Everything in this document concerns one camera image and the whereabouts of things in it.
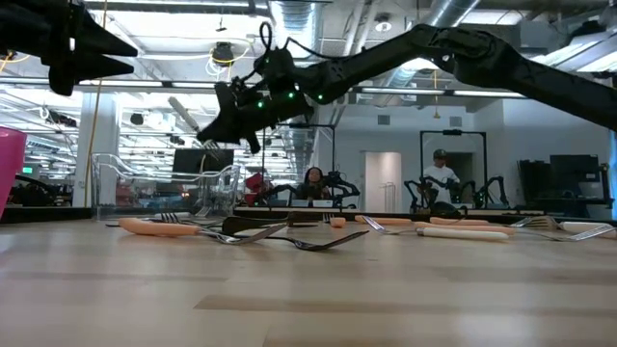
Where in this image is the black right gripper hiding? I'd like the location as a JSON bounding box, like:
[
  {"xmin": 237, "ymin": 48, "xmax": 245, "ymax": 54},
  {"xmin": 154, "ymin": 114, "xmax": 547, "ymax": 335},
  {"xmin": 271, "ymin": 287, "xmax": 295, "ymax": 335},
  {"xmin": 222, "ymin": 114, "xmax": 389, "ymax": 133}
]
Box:
[{"xmin": 196, "ymin": 47, "xmax": 317, "ymax": 154}]

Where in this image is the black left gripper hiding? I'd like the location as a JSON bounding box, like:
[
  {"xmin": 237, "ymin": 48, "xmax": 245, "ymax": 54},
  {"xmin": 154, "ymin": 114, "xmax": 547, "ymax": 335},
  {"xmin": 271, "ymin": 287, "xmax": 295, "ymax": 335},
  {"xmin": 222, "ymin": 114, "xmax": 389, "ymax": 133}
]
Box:
[{"xmin": 40, "ymin": 0, "xmax": 140, "ymax": 95}]

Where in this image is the black monitor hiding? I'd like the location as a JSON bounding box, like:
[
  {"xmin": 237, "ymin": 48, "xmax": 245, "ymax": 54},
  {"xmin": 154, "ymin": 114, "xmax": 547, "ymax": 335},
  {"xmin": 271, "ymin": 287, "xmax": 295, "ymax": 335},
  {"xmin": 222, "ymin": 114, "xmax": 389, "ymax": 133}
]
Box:
[{"xmin": 172, "ymin": 147, "xmax": 235, "ymax": 177}]

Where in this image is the long light bar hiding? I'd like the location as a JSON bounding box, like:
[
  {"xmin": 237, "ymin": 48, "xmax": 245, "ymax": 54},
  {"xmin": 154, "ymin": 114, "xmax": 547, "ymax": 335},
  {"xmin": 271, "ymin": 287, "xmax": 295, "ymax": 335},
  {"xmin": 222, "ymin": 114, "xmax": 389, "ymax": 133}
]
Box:
[{"xmin": 0, "ymin": 76, "xmax": 526, "ymax": 100}]

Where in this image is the red object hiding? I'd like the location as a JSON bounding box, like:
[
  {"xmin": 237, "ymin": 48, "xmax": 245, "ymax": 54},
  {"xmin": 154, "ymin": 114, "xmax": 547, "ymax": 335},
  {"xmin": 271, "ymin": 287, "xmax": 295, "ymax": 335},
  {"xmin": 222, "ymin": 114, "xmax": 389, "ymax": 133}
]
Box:
[{"xmin": 244, "ymin": 173, "xmax": 265, "ymax": 206}]

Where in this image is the white pillar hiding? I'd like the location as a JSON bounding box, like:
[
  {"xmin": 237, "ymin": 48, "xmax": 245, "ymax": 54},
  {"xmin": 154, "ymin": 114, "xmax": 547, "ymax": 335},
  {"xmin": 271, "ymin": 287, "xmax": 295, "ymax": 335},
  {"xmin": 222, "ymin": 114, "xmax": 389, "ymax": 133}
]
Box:
[{"xmin": 71, "ymin": 93, "xmax": 121, "ymax": 208}]

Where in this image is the person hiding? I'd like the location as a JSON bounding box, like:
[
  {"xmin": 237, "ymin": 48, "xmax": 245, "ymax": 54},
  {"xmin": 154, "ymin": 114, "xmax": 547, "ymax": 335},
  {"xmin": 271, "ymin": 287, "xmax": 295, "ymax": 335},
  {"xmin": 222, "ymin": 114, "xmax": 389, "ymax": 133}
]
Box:
[
  {"xmin": 296, "ymin": 166, "xmax": 334, "ymax": 201},
  {"xmin": 422, "ymin": 147, "xmax": 462, "ymax": 206}
]

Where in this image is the clear plastic bin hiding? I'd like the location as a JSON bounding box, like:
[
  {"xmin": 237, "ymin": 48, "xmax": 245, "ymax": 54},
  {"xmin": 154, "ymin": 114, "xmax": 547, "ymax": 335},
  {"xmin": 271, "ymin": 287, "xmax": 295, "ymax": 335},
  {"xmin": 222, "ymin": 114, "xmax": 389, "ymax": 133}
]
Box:
[{"xmin": 91, "ymin": 152, "xmax": 241, "ymax": 222}]

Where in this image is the pink plastic bin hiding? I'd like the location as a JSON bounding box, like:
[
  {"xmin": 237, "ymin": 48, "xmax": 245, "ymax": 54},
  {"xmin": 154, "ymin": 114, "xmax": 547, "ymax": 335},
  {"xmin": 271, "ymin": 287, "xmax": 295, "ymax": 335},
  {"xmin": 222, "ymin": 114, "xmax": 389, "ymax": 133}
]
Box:
[{"xmin": 0, "ymin": 125, "xmax": 28, "ymax": 221}]

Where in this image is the white door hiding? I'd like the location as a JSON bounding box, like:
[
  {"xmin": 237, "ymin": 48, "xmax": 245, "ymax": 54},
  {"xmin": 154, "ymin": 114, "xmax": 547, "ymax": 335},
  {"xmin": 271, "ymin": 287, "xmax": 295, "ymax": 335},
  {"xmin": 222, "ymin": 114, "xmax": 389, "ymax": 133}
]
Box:
[{"xmin": 363, "ymin": 150, "xmax": 404, "ymax": 214}]

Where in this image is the black shelving unit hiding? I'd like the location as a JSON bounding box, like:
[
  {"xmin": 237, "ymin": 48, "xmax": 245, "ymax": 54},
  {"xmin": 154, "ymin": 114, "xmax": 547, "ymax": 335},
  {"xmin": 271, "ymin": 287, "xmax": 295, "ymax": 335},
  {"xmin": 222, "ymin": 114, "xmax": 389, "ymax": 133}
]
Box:
[{"xmin": 518, "ymin": 153, "xmax": 614, "ymax": 216}]

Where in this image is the yellow power cable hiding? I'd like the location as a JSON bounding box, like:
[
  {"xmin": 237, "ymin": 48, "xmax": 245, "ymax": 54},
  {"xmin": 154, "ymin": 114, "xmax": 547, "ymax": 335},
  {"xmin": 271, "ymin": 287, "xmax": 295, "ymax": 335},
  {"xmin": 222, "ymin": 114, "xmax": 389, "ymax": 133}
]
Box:
[
  {"xmin": 84, "ymin": 0, "xmax": 108, "ymax": 208},
  {"xmin": 200, "ymin": 42, "xmax": 253, "ymax": 174}
]

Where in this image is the black cable reel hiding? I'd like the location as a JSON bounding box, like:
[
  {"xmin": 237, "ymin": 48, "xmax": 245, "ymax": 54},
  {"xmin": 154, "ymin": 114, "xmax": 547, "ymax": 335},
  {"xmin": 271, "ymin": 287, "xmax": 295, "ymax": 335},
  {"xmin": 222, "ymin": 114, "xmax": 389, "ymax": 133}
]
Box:
[{"xmin": 211, "ymin": 41, "xmax": 236, "ymax": 67}]

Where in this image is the black rig frame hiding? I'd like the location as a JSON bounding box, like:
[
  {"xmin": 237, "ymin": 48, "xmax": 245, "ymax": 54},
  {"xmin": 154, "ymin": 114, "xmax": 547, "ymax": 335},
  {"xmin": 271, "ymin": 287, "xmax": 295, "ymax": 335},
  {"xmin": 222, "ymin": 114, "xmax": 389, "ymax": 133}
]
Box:
[
  {"xmin": 261, "ymin": 121, "xmax": 337, "ymax": 209},
  {"xmin": 418, "ymin": 128, "xmax": 489, "ymax": 209}
]

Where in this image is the silver ventilation duct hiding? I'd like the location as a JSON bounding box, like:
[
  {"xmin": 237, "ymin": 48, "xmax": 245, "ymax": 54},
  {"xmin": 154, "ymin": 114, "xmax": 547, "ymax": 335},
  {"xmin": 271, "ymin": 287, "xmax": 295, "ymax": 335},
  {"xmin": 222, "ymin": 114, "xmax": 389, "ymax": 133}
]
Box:
[
  {"xmin": 267, "ymin": 0, "xmax": 323, "ymax": 160},
  {"xmin": 385, "ymin": 0, "xmax": 483, "ymax": 91}
]

